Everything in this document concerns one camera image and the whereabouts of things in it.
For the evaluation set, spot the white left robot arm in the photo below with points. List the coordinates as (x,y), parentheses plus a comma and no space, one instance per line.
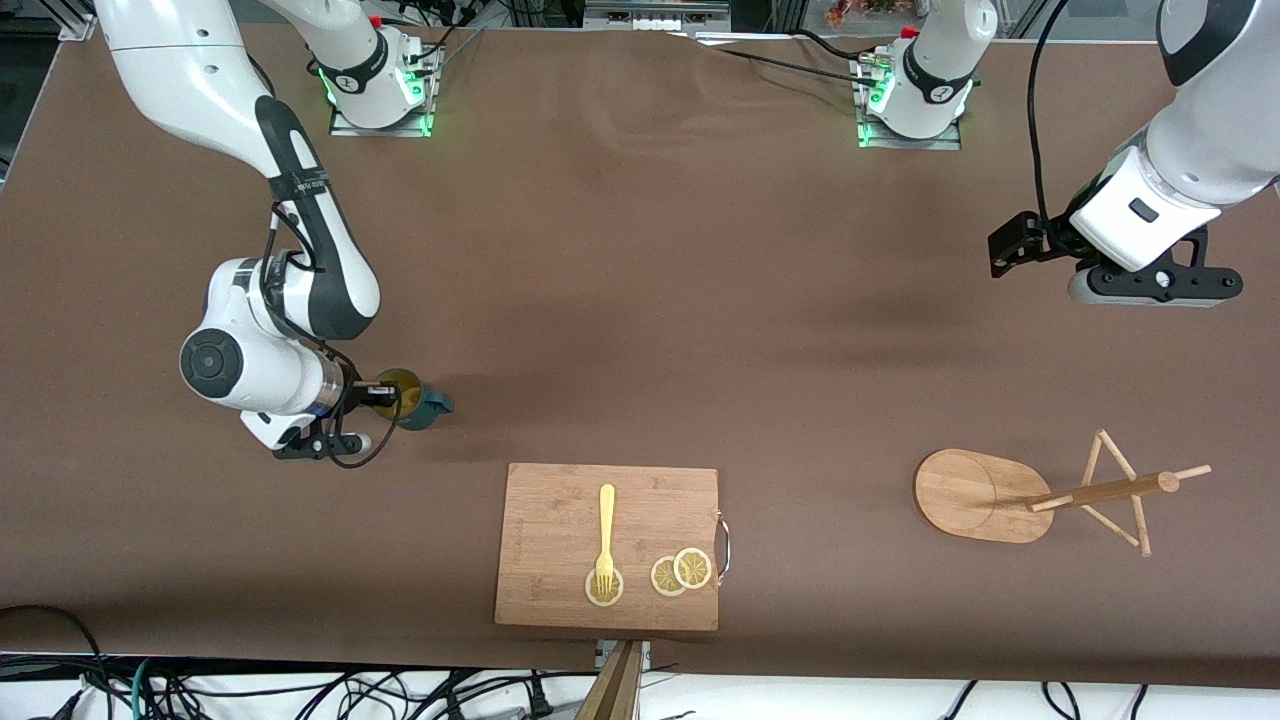
(1210,130)

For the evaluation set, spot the small metal bracket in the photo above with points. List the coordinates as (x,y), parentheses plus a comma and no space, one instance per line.
(645,652)

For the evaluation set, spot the wooden mug rack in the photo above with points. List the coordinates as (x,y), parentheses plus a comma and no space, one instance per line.
(970,495)

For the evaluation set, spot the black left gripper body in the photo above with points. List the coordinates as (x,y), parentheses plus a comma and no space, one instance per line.
(1056,238)

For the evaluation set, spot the teal cup yellow inside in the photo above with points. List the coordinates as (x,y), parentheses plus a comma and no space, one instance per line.
(425,405)

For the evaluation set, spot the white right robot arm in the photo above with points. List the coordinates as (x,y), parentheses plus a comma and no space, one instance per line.
(200,90)

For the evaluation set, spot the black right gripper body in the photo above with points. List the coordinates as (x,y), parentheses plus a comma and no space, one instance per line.
(352,387)

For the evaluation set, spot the lemon slice under fork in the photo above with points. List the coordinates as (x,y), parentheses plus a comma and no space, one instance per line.
(592,597)

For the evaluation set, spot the wooden post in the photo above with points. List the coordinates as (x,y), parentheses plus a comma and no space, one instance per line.
(612,690)

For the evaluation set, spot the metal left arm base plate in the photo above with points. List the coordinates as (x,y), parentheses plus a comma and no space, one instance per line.
(950,135)

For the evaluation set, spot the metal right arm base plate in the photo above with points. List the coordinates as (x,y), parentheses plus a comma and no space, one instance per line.
(425,100)

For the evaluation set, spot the yellow plastic fork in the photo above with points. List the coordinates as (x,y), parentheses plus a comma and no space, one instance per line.
(606,520)

